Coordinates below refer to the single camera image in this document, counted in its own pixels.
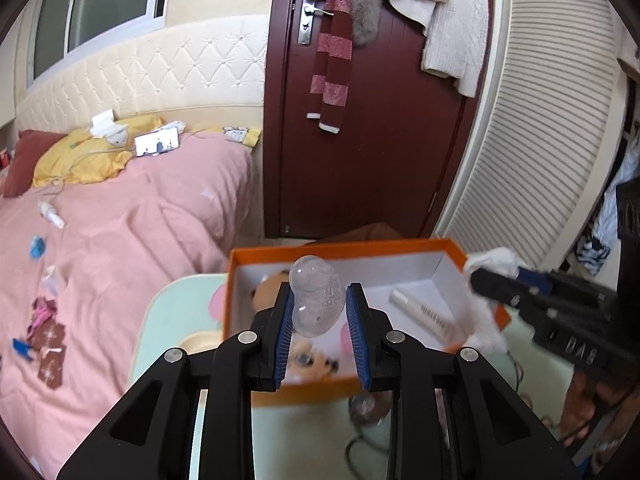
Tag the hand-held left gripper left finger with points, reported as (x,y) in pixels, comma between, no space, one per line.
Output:
(282,340)

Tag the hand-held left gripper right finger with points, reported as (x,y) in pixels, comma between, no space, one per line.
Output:
(359,340)

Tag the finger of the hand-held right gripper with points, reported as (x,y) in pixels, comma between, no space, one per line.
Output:
(500,287)
(535,277)

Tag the white tissue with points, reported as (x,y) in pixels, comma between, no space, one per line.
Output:
(492,257)

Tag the plush toy dog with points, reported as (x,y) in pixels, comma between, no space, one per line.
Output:
(312,355)

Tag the brown plush toy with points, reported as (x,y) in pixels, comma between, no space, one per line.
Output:
(267,290)

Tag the orange cardboard box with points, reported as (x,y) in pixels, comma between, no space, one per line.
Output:
(300,395)

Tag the clear plastic bottle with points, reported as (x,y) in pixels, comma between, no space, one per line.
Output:
(315,285)

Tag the beige cosmetic tube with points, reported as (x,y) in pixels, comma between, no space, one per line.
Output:
(430,315)

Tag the light green cartoon desktop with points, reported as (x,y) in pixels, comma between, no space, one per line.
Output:
(170,320)

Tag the person's right hand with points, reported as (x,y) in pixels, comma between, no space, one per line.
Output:
(577,405)

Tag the blue and white clothes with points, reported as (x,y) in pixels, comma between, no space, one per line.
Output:
(595,250)

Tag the round silver mirror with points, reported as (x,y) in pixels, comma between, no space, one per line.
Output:
(370,407)

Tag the white louvered closet door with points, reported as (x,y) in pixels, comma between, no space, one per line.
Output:
(540,110)

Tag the pink blanket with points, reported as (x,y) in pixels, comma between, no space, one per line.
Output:
(140,240)

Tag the dark red wooden door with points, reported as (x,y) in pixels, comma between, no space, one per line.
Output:
(380,160)

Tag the small yellow printed pillow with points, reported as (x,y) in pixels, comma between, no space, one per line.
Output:
(242,135)

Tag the smartphone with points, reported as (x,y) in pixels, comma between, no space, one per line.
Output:
(157,142)

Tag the clear plastic cup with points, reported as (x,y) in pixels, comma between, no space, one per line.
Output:
(54,279)

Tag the red striped scarf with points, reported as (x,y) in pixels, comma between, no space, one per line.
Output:
(332,90)

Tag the white knitted sweater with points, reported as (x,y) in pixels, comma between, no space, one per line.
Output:
(450,35)

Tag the blue bottle cap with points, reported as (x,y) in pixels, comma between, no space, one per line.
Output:
(22,349)

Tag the white power adapter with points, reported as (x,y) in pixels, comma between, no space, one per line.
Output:
(119,136)

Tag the small blue toy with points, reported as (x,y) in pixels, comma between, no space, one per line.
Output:
(37,247)

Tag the white spray bottle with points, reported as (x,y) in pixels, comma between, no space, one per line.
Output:
(51,214)

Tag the large yellow pillow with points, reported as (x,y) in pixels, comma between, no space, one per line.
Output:
(85,160)

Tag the white charger box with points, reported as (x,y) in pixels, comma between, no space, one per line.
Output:
(102,124)

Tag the cream tufted headboard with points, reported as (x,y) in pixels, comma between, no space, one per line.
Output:
(175,70)

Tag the grey fur scarf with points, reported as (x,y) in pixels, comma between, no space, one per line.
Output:
(365,5)

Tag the dark red pillow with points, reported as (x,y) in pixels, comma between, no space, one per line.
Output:
(25,160)

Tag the window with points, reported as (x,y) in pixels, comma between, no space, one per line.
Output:
(110,0)

